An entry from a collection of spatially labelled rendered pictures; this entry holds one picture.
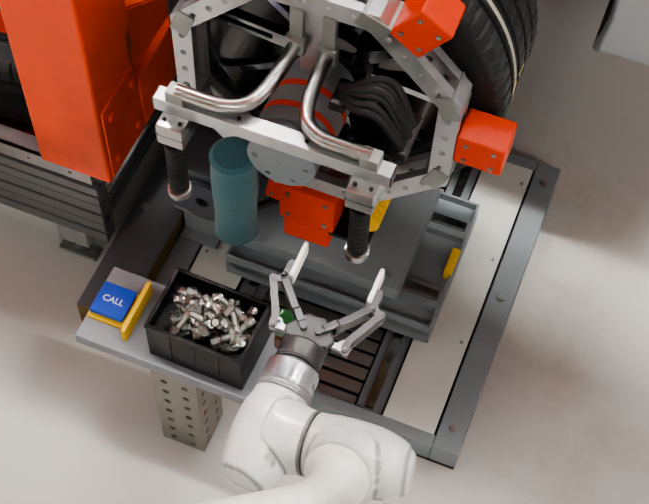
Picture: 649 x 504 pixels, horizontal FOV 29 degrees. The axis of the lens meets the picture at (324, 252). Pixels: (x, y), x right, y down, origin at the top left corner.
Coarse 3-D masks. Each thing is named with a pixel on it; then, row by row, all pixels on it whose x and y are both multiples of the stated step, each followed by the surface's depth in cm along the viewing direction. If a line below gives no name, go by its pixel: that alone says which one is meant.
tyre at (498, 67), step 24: (168, 0) 229; (480, 0) 206; (504, 0) 211; (528, 0) 219; (480, 24) 205; (528, 24) 221; (456, 48) 209; (480, 48) 207; (504, 48) 213; (528, 48) 225; (216, 72) 240; (480, 72) 211; (504, 72) 213; (480, 96) 216; (504, 96) 217; (456, 168) 236
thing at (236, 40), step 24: (264, 0) 248; (216, 24) 232; (240, 24) 229; (264, 24) 227; (288, 24) 254; (216, 48) 235; (240, 48) 242; (264, 48) 248; (360, 48) 222; (384, 48) 219; (240, 72) 243; (264, 72) 247; (360, 72) 233; (384, 72) 226; (240, 96) 243; (408, 96) 249; (360, 120) 249; (432, 120) 238; (384, 144) 243
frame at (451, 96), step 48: (192, 0) 213; (240, 0) 207; (288, 0) 202; (336, 0) 199; (384, 0) 199; (192, 48) 222; (432, 96) 208; (432, 144) 219; (336, 192) 242; (384, 192) 236
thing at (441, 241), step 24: (432, 216) 290; (456, 216) 292; (432, 240) 291; (456, 240) 290; (240, 264) 286; (264, 264) 286; (432, 264) 287; (456, 264) 286; (312, 288) 282; (336, 288) 283; (360, 288) 283; (408, 288) 280; (432, 288) 281; (384, 312) 278; (408, 312) 280; (432, 312) 281; (408, 336) 283
